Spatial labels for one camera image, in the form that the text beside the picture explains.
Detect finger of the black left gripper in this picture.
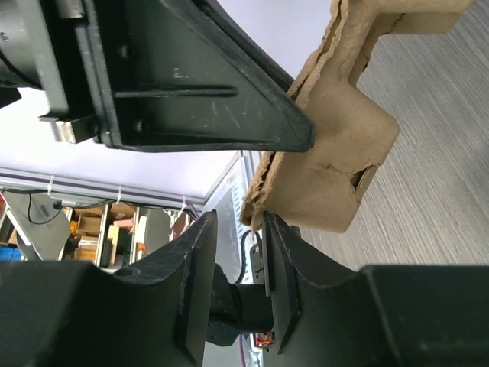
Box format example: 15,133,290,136
83,1,314,152

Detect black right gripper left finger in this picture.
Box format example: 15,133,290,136
114,210,218,365

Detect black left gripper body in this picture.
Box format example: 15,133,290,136
1,1,115,144

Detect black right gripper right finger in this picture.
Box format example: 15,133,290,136
264,213,355,354

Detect brown cardboard cup carrier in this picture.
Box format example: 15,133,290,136
241,0,470,233

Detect cluttered background storage shelves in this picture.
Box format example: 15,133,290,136
1,188,197,272

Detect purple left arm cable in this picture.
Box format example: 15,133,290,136
0,171,253,367

